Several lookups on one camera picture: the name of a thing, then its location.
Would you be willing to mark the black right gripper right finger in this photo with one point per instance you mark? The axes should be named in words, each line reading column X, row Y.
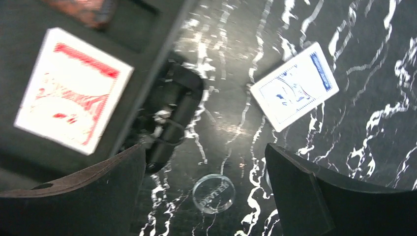
column 313, row 200

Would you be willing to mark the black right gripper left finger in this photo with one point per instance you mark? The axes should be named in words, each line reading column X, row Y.
column 96, row 201

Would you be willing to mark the blue playing card box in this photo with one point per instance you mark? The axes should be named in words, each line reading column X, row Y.
column 295, row 88

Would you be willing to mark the clear acrylic dealer button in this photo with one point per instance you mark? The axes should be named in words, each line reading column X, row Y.
column 213, row 194

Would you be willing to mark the red playing card box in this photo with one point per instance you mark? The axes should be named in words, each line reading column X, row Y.
column 72, row 92

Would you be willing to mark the orange black poker chip stack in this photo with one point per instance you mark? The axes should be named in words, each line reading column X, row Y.
column 92, row 13

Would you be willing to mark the black poker set case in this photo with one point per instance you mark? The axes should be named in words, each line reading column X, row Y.
column 156, row 105

